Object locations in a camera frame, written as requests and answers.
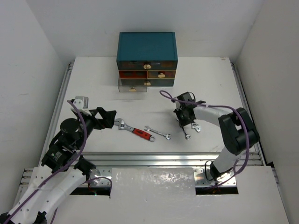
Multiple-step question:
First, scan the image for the red handled adjustable wrench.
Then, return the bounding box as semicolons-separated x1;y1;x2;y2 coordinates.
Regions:
114;118;155;142

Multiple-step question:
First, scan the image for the black handled adjustable wrench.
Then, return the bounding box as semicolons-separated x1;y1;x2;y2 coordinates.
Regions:
191;121;201;133

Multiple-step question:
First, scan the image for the slim chrome open-end wrench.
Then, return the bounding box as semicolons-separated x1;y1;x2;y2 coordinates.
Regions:
176;118;191;140

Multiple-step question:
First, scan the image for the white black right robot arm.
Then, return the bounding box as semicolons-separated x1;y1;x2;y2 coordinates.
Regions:
172;92;260;180

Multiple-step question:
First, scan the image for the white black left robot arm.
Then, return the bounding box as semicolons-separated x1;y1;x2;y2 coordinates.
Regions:
0;107;116;224

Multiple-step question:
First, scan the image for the dark bottom drawer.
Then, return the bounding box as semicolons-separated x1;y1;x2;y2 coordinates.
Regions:
144;78;175;87

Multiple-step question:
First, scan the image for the teal drawer cabinet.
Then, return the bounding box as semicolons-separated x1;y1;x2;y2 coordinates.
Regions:
116;32;178;80

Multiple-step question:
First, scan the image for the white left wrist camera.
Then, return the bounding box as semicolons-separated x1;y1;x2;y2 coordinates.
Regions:
71;96;91;115

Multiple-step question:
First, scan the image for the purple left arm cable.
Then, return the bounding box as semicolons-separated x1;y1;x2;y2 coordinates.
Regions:
0;99;113;224

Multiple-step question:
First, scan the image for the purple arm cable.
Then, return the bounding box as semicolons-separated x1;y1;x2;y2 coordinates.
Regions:
159;90;250;187
0;99;113;224

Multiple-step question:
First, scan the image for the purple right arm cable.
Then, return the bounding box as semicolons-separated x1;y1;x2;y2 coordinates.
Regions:
159;90;250;187

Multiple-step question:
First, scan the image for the aluminium rail frame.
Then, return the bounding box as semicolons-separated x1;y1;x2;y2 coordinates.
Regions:
7;58;281;224

